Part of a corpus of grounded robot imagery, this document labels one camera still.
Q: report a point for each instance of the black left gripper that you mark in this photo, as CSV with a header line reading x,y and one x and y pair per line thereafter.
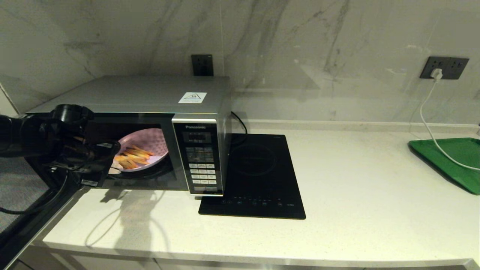
x,y
82,165

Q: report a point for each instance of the long orange french fry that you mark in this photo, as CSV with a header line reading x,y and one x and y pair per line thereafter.
x,y
131,160

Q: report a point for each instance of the lilac round plate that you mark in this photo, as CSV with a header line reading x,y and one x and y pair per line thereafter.
x,y
153,140

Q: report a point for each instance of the black glass microwave door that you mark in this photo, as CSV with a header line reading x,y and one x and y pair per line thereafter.
x,y
18,187

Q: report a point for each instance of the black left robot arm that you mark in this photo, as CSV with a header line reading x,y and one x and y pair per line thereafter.
x,y
30,135

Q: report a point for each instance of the silver Panasonic microwave oven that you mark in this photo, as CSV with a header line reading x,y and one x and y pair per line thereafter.
x,y
150,93

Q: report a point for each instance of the cabinet front panel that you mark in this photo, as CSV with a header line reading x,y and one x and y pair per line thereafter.
x,y
93,262
187,265

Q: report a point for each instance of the white warning sticker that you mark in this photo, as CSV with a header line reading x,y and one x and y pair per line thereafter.
x,y
192,98

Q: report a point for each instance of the black induction cooktop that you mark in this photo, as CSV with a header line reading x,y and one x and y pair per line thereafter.
x,y
262,165

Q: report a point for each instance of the white power plug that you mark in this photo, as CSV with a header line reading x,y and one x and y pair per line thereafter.
x,y
435,74

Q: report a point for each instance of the green plastic tray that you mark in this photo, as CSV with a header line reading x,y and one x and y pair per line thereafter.
x,y
461,150

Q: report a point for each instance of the small black wall socket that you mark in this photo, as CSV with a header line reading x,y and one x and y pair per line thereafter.
x,y
202,65

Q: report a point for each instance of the wide black wall socket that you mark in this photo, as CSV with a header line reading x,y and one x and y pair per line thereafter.
x,y
454,67

